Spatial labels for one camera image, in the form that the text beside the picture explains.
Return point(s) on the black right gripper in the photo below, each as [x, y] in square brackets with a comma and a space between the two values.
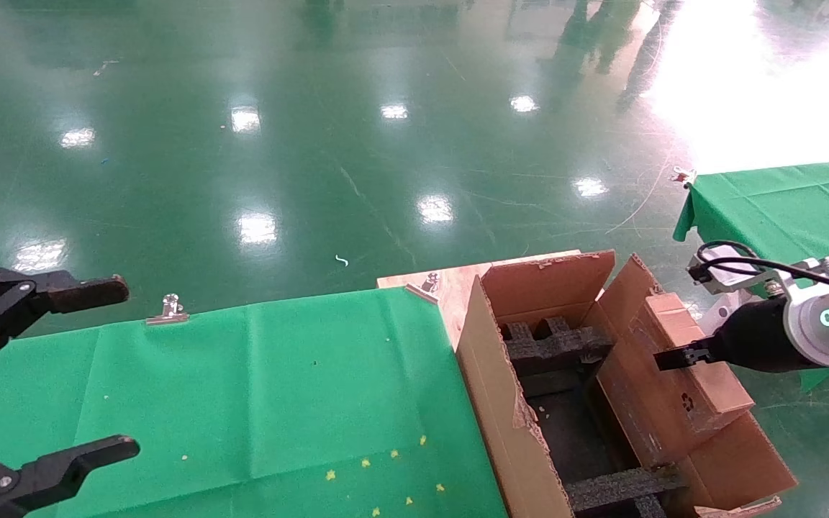
[753, 338]

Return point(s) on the small brown cardboard box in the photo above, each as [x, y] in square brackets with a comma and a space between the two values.
[673, 410]

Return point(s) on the black foam carton insert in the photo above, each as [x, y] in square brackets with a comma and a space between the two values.
[555, 349]

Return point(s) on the large open cardboard carton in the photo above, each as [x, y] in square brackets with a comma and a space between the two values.
[494, 403]

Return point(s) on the silver binder clip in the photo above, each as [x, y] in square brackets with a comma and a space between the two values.
[683, 175]
[429, 282]
[168, 311]

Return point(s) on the small green tablecloth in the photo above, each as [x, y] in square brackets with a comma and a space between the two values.
[774, 205]

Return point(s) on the large green tablecloth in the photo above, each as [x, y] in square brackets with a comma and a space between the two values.
[242, 388]

